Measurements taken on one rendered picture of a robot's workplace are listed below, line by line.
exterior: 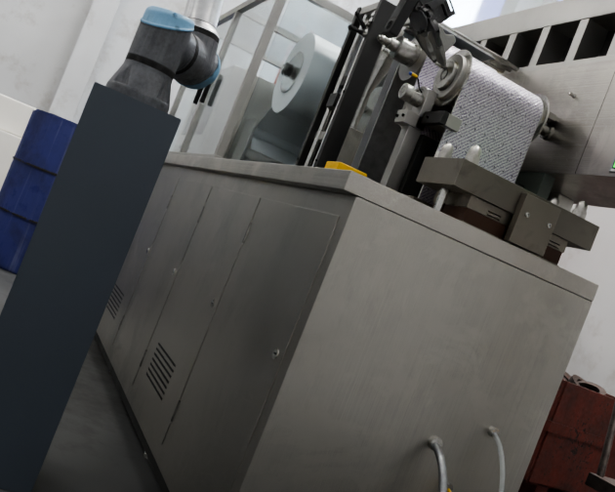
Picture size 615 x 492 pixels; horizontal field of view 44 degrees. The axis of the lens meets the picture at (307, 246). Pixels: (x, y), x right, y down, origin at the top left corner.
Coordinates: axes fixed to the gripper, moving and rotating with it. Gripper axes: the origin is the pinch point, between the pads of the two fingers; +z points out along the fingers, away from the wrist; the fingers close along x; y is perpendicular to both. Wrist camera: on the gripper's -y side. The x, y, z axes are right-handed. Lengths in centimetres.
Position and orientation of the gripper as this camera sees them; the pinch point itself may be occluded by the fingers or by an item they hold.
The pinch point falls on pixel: (437, 62)
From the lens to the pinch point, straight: 188.9
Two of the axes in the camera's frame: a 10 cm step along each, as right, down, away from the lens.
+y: 8.3, -4.9, 2.6
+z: 4.2, 8.6, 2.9
